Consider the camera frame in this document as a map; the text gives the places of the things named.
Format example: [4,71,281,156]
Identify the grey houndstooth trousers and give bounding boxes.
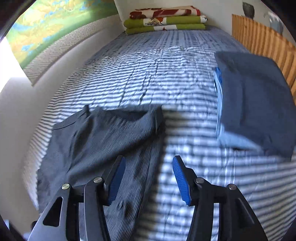
[37,105,165,240]

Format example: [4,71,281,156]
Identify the light blue folded garment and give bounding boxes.
[213,67,262,151]

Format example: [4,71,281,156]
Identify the dark blue folded garment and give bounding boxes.
[215,51,295,158]

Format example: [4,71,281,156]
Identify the blue white striped bed cover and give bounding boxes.
[23,27,295,240]

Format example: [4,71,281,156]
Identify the wooden slatted headboard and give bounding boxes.
[232,14,296,99]

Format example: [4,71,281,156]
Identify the lower green folded blanket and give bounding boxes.
[125,24,206,35]

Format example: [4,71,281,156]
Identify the green folded blanket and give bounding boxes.
[125,24,206,35]
[123,15,208,29]

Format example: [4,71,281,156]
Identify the dark grey vase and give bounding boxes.
[242,2,255,20]

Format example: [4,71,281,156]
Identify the upper green folded blanket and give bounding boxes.
[123,15,208,29]

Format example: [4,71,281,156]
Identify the red white floral blanket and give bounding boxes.
[129,6,201,20]

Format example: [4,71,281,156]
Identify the green yellow wall painting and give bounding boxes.
[6,0,118,68]

